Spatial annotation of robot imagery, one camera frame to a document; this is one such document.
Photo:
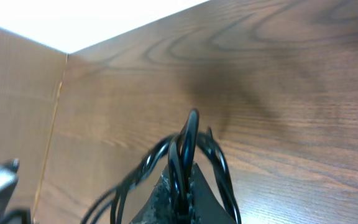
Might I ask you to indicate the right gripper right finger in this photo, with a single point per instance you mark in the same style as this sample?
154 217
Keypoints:
207 208

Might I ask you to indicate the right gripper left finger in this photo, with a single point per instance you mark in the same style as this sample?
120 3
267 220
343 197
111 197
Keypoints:
158 208

